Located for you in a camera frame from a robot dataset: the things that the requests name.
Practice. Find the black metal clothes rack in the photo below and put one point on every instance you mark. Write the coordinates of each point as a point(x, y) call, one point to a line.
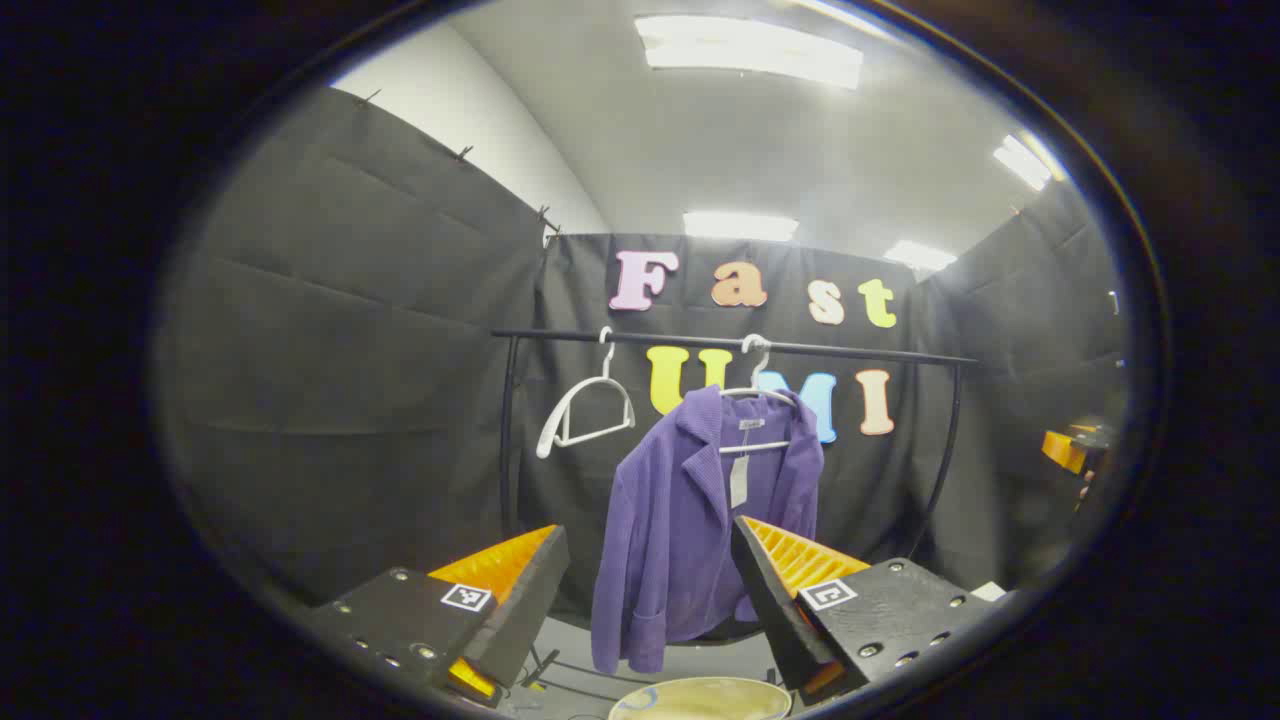
point(660, 340)

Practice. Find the white plastic clothes hanger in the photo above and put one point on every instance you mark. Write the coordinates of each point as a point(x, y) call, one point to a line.
point(757, 391)
point(560, 414)

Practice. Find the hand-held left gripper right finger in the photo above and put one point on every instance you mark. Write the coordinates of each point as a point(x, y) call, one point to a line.
point(770, 600)

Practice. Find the black backdrop cloth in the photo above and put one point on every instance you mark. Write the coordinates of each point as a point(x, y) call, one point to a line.
point(350, 350)

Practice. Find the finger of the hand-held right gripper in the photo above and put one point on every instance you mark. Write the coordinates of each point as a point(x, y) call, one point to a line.
point(1062, 452)

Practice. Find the ceiling light panel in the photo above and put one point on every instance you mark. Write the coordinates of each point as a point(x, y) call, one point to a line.
point(920, 255)
point(740, 225)
point(1020, 160)
point(750, 50)

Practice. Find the purple jacket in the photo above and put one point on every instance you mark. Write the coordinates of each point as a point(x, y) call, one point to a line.
point(670, 520)

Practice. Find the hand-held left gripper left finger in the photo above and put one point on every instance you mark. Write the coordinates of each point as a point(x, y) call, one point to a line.
point(525, 600)

